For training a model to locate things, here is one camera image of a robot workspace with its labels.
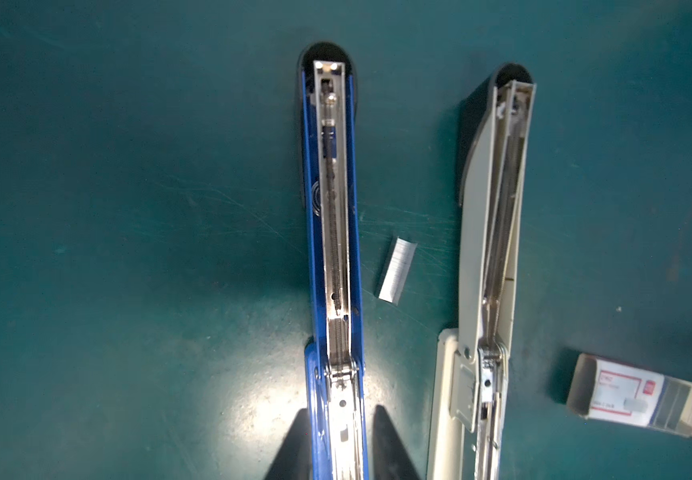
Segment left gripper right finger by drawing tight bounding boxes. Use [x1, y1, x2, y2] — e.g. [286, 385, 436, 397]
[372, 405, 420, 480]

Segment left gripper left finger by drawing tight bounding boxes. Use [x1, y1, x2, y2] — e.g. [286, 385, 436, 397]
[264, 409, 312, 480]

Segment beige black stapler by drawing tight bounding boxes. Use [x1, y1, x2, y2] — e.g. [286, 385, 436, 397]
[427, 63, 537, 479]

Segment silver staple strip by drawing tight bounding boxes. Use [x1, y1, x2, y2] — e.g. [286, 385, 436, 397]
[377, 237, 417, 305]

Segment red white staple box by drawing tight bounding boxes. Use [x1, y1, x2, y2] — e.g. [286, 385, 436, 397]
[567, 353, 692, 438]

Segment blue black stapler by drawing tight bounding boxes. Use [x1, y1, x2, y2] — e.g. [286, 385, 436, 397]
[298, 41, 369, 479]

